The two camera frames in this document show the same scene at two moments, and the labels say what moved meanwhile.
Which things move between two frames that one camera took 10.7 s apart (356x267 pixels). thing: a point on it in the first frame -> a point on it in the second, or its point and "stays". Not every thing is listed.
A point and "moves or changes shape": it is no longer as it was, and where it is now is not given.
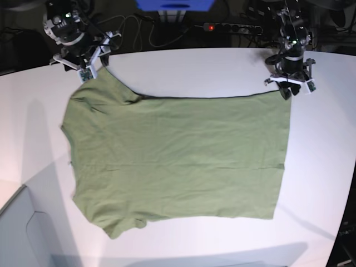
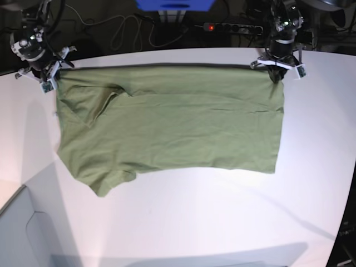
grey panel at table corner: (27, 238) stays
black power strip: (232, 28) stays
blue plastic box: (174, 5) stays
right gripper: (296, 70) -> (282, 55)
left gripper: (79, 49) -> (43, 65)
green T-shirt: (134, 158) moves or changes shape
